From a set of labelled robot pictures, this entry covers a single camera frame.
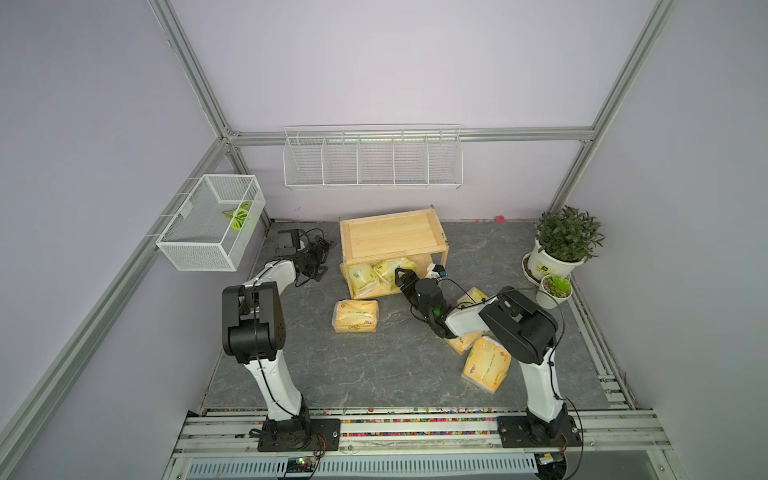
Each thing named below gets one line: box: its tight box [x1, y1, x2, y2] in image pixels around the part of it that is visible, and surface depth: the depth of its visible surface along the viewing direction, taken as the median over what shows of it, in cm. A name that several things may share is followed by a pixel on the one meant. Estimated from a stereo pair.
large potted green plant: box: [522, 205, 605, 286], surface depth 93 cm
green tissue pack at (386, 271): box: [373, 257, 417, 291], surface depth 101 cm
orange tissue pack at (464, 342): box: [444, 330, 486, 356], surface depth 87 cm
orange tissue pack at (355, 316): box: [331, 299, 379, 333], surface depth 93 cm
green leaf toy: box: [222, 201, 251, 231], surface depth 82 cm
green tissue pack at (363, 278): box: [348, 263, 381, 297], surface depth 99 cm
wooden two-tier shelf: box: [339, 206, 449, 300], surface depth 93 cm
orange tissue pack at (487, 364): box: [462, 335, 512, 395], surface depth 81 cm
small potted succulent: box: [540, 275, 573, 302], surface depth 92 cm
